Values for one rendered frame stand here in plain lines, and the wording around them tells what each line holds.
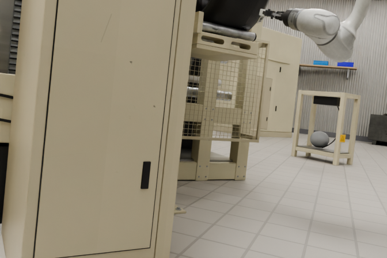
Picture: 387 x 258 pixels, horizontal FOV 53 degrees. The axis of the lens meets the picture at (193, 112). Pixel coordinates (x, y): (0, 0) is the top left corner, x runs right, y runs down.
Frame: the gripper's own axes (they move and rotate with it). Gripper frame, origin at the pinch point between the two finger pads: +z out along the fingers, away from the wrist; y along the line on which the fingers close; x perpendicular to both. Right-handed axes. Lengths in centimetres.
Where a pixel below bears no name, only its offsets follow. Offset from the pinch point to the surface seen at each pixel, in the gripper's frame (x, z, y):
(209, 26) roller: 11.7, 14.9, 18.2
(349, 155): 123, 118, -259
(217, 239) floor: 90, -39, 25
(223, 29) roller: 11.4, 15.0, 10.3
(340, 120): 84, 125, -234
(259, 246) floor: 88, -50, 12
